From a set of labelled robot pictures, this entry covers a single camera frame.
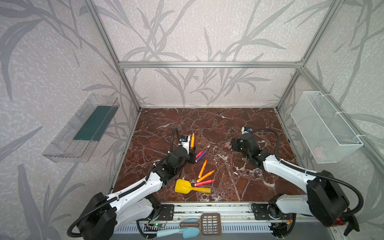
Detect pen cap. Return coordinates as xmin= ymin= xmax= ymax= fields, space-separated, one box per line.
xmin=224 ymin=142 xmax=232 ymax=150

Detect orange marker pen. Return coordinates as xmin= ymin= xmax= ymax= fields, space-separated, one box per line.
xmin=198 ymin=160 xmax=208 ymax=178
xmin=190 ymin=133 xmax=195 ymax=149
xmin=197 ymin=170 xmax=215 ymax=183

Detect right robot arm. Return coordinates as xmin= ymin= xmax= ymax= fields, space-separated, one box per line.
xmin=225 ymin=131 xmax=364 ymax=229

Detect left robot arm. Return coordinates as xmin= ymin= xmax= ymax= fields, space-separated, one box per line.
xmin=67 ymin=146 xmax=196 ymax=240

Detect red marker pen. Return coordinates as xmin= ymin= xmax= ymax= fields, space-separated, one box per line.
xmin=195 ymin=180 xmax=215 ymax=187

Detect pink marker pen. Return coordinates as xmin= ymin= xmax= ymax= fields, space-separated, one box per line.
xmin=196 ymin=151 xmax=205 ymax=161

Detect yellow toy shovel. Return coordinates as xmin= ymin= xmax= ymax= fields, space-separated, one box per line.
xmin=175 ymin=179 xmax=212 ymax=194

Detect small circuit board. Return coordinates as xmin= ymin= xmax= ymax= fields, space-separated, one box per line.
xmin=145 ymin=222 xmax=167 ymax=232

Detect light blue spatula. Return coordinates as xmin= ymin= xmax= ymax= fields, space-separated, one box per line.
xmin=156 ymin=219 xmax=201 ymax=239

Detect red spray bottle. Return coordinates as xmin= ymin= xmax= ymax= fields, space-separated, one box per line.
xmin=333 ymin=215 xmax=360 ymax=236

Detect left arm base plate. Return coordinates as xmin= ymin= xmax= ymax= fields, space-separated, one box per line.
xmin=148 ymin=204 xmax=175 ymax=221

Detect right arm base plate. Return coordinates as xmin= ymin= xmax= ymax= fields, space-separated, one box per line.
xmin=251 ymin=203 xmax=291 ymax=222

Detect aluminium front rail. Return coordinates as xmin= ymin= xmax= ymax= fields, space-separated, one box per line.
xmin=110 ymin=201 xmax=337 ymax=235

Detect white wire basket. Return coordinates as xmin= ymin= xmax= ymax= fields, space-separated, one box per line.
xmin=291 ymin=91 xmax=364 ymax=164

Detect clear plastic wall tray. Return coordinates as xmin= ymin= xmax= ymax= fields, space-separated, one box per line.
xmin=43 ymin=94 xmax=120 ymax=163

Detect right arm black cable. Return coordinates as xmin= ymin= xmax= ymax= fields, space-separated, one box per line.
xmin=251 ymin=128 xmax=364 ymax=219

